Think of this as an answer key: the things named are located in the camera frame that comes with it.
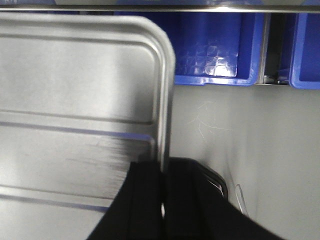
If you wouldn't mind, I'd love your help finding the blue bin below shelf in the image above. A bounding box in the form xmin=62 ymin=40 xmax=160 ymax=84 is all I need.
xmin=277 ymin=13 xmax=320 ymax=90
xmin=114 ymin=11 xmax=264 ymax=86

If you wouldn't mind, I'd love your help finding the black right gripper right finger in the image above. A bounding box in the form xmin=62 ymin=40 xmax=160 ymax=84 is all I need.
xmin=165 ymin=157 xmax=280 ymax=240

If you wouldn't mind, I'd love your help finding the steel shelf edge bar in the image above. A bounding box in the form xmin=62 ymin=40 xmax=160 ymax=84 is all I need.
xmin=0 ymin=4 xmax=320 ymax=14

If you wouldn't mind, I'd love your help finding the silver metal tray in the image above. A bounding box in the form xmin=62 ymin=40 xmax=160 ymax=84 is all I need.
xmin=0 ymin=12 xmax=175 ymax=240

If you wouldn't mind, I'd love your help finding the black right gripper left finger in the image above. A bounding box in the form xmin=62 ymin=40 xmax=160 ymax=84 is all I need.
xmin=88 ymin=161 xmax=163 ymax=240

